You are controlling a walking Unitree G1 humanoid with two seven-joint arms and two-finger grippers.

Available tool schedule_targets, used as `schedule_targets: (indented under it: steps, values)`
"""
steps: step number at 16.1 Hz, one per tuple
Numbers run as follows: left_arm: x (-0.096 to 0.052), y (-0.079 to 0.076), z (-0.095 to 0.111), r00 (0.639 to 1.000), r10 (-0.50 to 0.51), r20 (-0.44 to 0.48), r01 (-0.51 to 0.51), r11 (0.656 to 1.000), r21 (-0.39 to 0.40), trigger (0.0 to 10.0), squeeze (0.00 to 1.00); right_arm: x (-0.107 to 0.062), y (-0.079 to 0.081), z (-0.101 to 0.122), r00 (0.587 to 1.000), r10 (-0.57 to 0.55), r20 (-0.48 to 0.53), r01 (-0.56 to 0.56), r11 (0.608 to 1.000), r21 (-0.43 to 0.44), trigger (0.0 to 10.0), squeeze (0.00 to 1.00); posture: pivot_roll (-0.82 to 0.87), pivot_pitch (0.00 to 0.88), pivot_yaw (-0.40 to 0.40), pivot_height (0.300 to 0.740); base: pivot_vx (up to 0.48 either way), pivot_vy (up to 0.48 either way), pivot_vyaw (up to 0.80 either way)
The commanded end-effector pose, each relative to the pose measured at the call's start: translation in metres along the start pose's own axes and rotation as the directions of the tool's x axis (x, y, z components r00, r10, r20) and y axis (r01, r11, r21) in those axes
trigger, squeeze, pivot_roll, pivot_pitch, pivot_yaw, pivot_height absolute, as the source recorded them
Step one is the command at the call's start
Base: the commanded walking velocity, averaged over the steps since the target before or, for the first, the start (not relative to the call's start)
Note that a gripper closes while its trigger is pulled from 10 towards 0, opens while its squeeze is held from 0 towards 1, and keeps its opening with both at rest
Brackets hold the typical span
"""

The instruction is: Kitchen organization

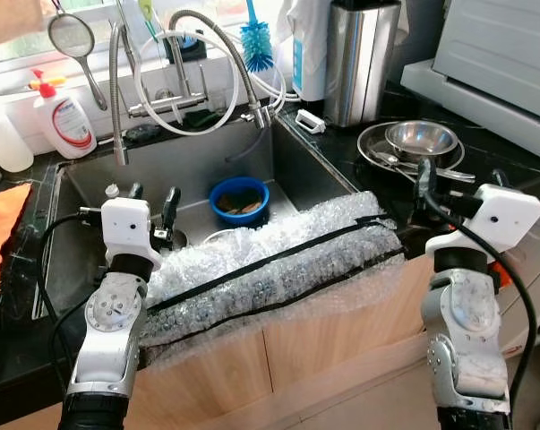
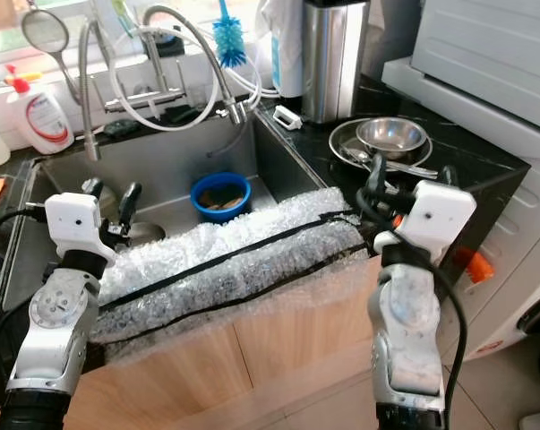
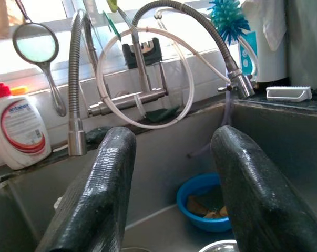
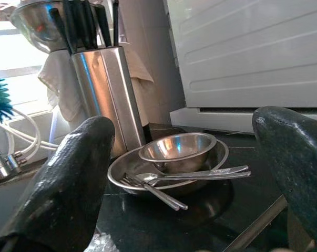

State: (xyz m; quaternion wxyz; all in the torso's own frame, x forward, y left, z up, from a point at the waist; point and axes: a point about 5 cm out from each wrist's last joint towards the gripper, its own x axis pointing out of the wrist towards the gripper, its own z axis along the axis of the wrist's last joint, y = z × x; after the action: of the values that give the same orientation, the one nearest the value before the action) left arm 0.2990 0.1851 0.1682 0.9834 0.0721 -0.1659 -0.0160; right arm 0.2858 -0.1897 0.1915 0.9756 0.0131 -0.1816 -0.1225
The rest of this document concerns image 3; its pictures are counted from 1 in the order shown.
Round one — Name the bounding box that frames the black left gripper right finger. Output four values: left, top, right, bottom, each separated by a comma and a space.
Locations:
210, 125, 317, 252

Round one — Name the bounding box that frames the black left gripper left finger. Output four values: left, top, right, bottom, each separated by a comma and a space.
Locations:
36, 127, 137, 252

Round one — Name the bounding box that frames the dark green sponge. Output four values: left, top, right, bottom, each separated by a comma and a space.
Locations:
85, 125, 115, 144

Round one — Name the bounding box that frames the blue plastic bowl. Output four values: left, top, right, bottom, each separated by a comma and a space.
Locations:
176, 172, 233, 233

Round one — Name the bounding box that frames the stainless steel sink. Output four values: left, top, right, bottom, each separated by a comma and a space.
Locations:
0, 99, 317, 252

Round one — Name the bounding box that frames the white soap bottle red pump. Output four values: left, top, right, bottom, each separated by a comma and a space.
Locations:
0, 65, 53, 170

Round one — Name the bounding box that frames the steel faucet tap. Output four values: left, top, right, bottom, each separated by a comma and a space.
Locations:
88, 34, 169, 118

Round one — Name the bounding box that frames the green scouring pad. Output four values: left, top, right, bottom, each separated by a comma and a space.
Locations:
145, 104, 181, 123

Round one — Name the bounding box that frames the small white scrub brush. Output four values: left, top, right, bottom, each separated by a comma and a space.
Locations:
265, 85, 313, 103

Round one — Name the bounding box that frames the small orange plastic item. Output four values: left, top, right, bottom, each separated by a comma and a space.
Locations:
10, 85, 28, 96

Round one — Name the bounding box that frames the white looped plastic tube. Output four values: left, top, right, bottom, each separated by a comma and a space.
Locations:
96, 27, 231, 130

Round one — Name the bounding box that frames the white water filter unit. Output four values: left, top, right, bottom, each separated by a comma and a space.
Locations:
238, 0, 289, 83

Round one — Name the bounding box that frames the round metal mesh strainer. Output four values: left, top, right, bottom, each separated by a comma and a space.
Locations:
12, 0, 67, 117

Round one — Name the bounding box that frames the tall stainless steel canister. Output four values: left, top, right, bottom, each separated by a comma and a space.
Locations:
287, 0, 317, 90

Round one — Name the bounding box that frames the blue bottle brush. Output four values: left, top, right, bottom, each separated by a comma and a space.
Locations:
208, 0, 251, 47

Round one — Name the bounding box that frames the silver flexible faucet spout hose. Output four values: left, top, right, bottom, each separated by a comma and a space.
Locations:
67, 8, 88, 156

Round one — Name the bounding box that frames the silver flexible hose with valve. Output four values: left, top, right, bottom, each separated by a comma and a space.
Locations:
132, 0, 256, 100

